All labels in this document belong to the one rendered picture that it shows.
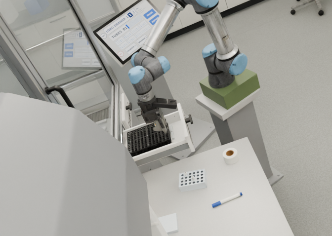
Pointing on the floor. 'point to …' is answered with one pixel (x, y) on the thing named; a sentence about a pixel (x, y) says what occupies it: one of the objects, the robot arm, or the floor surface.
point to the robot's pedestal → (240, 128)
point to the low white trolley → (213, 191)
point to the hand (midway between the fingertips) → (166, 128)
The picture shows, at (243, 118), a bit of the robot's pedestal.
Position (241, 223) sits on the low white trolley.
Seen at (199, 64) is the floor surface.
